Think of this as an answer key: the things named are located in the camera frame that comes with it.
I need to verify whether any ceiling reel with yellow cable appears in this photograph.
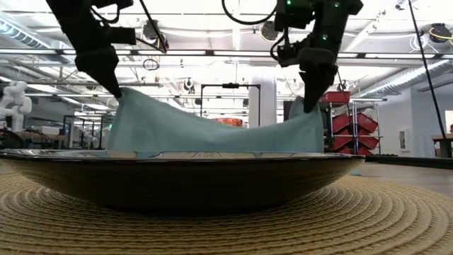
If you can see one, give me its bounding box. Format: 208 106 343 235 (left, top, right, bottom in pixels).
142 19 170 54
427 23 453 46

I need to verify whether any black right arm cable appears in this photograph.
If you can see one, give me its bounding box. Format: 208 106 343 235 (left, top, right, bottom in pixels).
221 0 280 26

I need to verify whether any black gantry frame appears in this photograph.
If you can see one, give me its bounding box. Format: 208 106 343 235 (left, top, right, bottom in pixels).
200 82 262 128

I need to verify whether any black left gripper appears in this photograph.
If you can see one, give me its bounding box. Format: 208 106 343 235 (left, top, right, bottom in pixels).
74 46 124 101

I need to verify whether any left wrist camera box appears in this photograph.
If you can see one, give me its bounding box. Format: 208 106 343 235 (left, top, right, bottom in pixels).
105 26 137 46

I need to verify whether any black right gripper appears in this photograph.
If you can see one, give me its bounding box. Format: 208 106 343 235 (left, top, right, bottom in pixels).
298 47 340 114

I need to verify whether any long black hanging cable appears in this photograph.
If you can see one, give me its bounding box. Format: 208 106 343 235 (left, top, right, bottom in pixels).
408 0 447 140

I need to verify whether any white pillar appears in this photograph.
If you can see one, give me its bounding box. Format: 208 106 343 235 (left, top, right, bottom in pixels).
248 76 277 128

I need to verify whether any round woven straw placemat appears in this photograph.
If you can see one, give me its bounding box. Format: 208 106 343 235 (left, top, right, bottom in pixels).
0 169 453 255

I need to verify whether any rack with red bins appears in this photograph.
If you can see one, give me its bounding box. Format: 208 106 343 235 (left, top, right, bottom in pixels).
320 91 384 157

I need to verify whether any black aluminium table frame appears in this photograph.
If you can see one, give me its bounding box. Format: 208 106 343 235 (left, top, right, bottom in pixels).
364 154 453 170

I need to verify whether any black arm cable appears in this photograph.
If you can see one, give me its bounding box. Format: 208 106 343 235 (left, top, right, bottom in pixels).
221 0 280 26
137 0 169 54

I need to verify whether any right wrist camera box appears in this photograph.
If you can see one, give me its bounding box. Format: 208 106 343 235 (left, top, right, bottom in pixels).
275 41 302 68

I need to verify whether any patterned ceramic bowl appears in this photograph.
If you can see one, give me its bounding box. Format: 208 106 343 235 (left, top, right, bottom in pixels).
0 148 366 215

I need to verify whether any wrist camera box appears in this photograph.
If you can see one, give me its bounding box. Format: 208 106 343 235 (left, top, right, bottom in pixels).
105 26 137 46
275 41 302 68

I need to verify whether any orange faceted plastic cup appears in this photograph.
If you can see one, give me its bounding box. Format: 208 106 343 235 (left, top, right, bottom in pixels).
212 118 244 128

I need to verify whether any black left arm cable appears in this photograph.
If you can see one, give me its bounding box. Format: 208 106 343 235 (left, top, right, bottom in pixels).
137 0 169 54

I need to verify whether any wooden desk with black legs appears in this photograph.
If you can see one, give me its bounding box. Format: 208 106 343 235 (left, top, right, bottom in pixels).
430 133 453 159

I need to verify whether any teal cloth napkin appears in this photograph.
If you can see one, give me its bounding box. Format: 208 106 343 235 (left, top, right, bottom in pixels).
107 86 326 154

